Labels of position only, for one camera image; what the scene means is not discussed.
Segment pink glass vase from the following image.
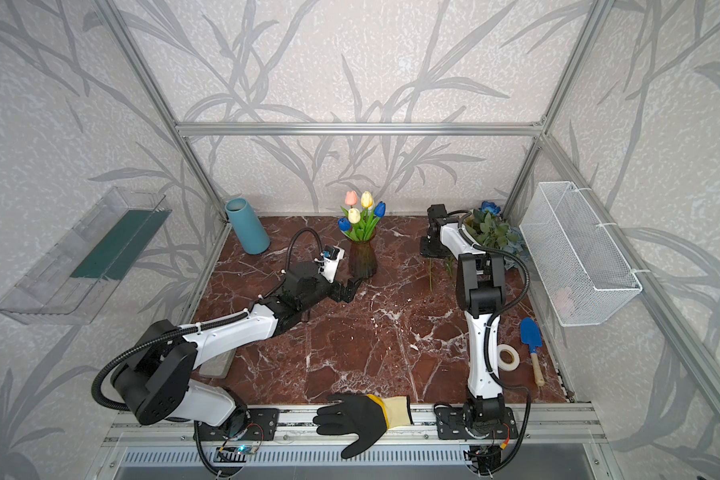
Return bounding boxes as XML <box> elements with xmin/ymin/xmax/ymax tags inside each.
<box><xmin>348</xmin><ymin>240</ymin><xmax>378</xmax><ymax>280</ymax></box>

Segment blue tulip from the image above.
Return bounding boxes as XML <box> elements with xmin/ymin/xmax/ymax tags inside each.
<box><xmin>337</xmin><ymin>217</ymin><xmax>355</xmax><ymax>241</ymax></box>
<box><xmin>367</xmin><ymin>201</ymin><xmax>386</xmax><ymax>239</ymax></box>

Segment teal ceramic vase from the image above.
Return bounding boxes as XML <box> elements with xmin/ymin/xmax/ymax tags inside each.
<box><xmin>225</xmin><ymin>198</ymin><xmax>270</xmax><ymax>255</ymax></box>

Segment pale cream tulip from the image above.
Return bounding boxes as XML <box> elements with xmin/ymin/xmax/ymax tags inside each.
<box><xmin>347</xmin><ymin>208</ymin><xmax>361</xmax><ymax>241</ymax></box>

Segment pink tulip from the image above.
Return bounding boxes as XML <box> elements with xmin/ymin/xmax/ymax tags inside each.
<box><xmin>344</xmin><ymin>191</ymin><xmax>360</xmax><ymax>218</ymax></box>

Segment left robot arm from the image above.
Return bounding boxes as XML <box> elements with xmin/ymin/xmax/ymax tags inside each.
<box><xmin>91</xmin><ymin>261</ymin><xmax>362</xmax><ymax>427</ymax></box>

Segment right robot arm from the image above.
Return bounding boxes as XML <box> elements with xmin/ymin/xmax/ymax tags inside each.
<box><xmin>420</xmin><ymin>204</ymin><xmax>528</xmax><ymax>430</ymax></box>

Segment blue green flower bouquet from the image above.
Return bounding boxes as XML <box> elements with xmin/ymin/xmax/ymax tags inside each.
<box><xmin>463</xmin><ymin>201</ymin><xmax>530</xmax><ymax>262</ymax></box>

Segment grey sharpening stone block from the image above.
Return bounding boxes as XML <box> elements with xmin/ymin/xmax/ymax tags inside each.
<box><xmin>199</xmin><ymin>349</ymin><xmax>236</xmax><ymax>379</ymax></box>

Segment black and yellow work glove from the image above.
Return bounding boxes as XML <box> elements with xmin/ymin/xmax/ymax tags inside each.
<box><xmin>312</xmin><ymin>393</ymin><xmax>413</xmax><ymax>460</ymax></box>

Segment pink object in basket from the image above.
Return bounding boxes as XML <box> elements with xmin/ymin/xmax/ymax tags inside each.
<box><xmin>552</xmin><ymin>286</ymin><xmax>576</xmax><ymax>320</ymax></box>

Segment white tape roll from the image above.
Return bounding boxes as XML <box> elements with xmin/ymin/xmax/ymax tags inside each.
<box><xmin>497</xmin><ymin>344</ymin><xmax>520</xmax><ymax>372</ymax></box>

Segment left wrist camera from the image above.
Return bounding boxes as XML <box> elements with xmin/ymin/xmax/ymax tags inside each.
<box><xmin>317</xmin><ymin>245</ymin><xmax>345</xmax><ymax>283</ymax></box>

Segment white wire basket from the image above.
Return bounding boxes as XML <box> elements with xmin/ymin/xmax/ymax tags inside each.
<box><xmin>520</xmin><ymin>181</ymin><xmax>642</xmax><ymax>327</ymax></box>

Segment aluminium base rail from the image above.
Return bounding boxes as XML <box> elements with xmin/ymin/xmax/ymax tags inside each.
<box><xmin>102</xmin><ymin>403</ymin><xmax>607</xmax><ymax>447</ymax></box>

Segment clear acrylic wall shelf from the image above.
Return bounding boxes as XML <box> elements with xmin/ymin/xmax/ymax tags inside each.
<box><xmin>0</xmin><ymin>187</ymin><xmax>171</xmax><ymax>325</ymax></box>

